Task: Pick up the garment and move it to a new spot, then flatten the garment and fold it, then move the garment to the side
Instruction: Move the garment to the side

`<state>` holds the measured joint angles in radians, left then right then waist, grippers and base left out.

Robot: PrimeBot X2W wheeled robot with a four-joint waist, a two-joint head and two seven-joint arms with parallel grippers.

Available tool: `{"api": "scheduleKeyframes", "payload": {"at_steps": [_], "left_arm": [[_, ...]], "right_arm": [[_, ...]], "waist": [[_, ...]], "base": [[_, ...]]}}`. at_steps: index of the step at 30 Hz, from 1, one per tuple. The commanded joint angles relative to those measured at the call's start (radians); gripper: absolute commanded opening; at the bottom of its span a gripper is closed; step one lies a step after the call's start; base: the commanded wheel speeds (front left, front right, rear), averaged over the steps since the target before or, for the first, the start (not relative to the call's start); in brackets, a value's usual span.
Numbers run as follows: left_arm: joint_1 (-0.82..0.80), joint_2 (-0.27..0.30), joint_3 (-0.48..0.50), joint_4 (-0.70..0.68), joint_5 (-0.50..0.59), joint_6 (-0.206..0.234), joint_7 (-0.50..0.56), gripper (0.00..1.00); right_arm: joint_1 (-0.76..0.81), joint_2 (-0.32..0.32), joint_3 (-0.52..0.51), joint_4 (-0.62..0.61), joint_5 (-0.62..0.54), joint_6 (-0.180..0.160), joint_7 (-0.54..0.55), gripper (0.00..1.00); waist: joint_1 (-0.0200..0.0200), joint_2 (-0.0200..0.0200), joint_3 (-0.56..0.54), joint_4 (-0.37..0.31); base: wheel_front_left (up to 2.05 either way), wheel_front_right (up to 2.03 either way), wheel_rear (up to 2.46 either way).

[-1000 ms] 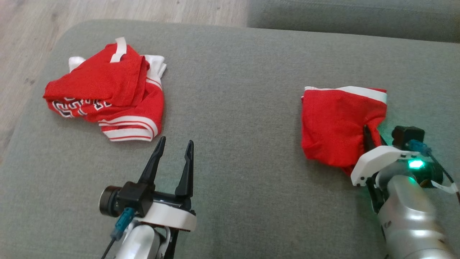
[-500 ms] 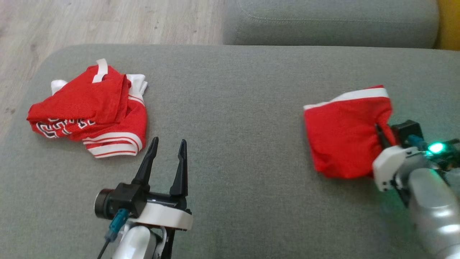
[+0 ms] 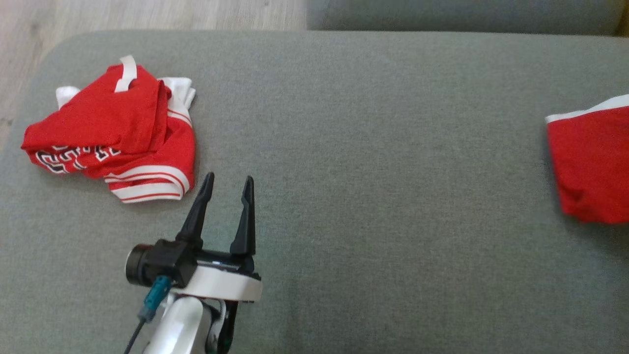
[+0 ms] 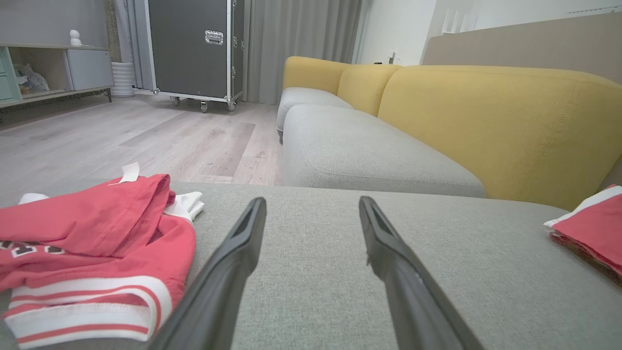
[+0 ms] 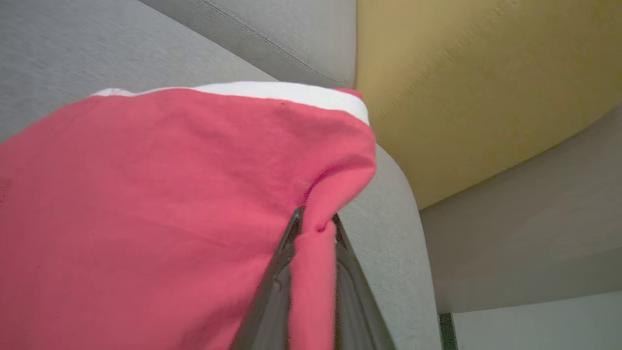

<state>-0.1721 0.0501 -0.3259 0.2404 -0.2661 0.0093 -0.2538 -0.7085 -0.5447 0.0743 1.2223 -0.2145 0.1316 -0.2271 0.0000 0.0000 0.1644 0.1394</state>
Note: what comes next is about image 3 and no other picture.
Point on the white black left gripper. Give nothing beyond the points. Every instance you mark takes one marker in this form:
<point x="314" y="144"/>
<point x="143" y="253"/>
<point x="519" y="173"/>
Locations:
<point x="221" y="285"/>

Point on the red basketball jersey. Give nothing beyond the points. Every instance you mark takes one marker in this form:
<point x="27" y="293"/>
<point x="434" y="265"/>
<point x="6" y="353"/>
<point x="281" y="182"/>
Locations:
<point x="108" y="118"/>

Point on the red shorts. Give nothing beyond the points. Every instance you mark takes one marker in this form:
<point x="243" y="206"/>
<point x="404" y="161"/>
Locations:
<point x="594" y="162"/>

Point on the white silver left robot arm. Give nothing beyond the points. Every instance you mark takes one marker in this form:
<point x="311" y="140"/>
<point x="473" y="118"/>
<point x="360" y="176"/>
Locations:
<point x="177" y="329"/>

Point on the large grey sofa seat cushion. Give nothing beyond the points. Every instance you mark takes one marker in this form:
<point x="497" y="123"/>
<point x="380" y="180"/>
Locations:
<point x="368" y="172"/>

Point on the small grey sofa cushion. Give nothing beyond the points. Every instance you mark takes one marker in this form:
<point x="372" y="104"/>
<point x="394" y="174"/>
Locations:
<point x="467" y="14"/>

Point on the yellow sofa cushion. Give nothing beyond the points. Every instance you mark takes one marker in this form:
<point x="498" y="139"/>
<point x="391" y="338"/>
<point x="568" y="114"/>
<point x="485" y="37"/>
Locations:
<point x="626" y="14"/>

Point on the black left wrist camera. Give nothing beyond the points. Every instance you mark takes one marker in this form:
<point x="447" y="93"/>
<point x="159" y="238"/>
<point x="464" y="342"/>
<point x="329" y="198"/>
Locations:
<point x="157" y="260"/>

